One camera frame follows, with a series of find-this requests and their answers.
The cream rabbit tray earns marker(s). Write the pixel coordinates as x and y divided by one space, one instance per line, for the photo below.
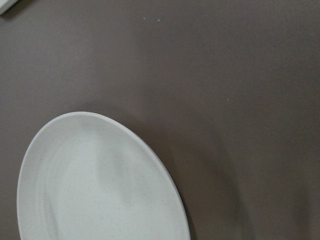
5 5

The cream round plate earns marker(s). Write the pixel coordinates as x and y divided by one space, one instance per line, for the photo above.
85 176

